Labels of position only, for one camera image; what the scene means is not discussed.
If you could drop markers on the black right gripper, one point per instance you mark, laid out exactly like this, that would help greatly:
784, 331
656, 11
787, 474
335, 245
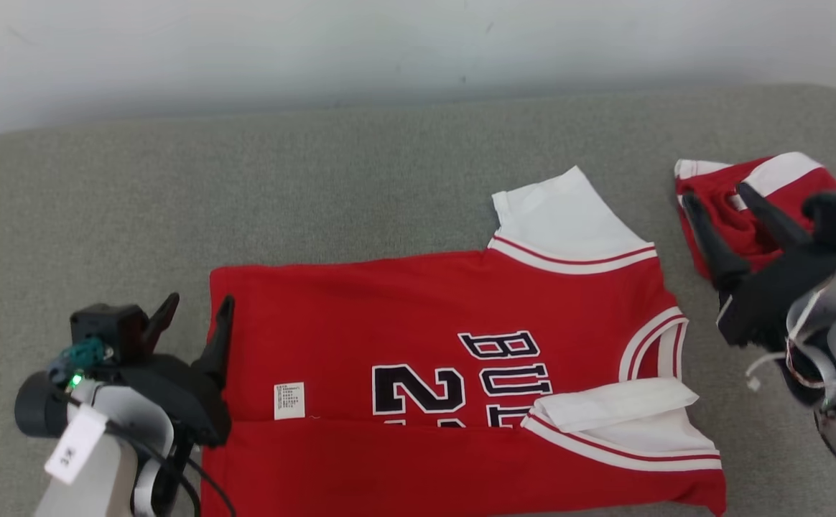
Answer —
763, 301

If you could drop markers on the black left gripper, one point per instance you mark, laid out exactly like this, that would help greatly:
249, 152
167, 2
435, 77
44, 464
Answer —
174, 391

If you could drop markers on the red shorts white stripe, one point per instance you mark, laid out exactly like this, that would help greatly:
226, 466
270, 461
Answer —
720, 194

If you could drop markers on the red basketball jersey white sleeves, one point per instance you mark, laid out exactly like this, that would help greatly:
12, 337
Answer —
360, 323

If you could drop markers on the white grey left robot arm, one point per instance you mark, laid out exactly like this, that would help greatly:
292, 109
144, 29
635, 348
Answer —
109, 477

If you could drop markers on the white paper tag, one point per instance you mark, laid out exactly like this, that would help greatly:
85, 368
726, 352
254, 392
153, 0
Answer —
73, 445

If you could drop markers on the grey fabric sofa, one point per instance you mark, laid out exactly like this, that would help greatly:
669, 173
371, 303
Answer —
317, 194

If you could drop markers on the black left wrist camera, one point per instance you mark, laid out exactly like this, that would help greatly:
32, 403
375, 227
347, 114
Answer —
105, 327

